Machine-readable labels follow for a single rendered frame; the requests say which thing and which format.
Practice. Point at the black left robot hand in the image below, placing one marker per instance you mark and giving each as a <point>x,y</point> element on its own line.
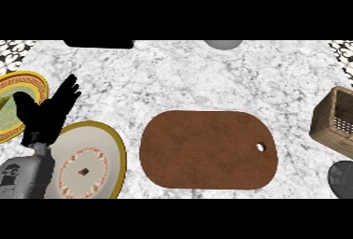
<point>45,115</point>

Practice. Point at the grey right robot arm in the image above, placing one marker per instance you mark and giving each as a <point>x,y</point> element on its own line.
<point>342,179</point>

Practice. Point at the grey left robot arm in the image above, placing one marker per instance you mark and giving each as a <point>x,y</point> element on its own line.
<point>26,174</point>

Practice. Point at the brown wooden cutting board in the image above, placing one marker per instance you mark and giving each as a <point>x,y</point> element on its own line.
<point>209,149</point>

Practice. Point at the brown wicker basket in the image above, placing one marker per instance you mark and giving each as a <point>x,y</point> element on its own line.
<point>336,121</point>

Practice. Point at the green plate with yellow rim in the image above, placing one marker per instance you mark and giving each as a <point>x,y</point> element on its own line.
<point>14,104</point>

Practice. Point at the white plate with gold rim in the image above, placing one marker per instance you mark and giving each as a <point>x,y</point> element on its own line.
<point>89,163</point>

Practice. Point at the black appliance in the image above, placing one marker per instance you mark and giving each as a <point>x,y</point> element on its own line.
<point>99,44</point>

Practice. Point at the grey round object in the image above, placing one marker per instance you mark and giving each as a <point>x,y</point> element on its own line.
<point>224,44</point>

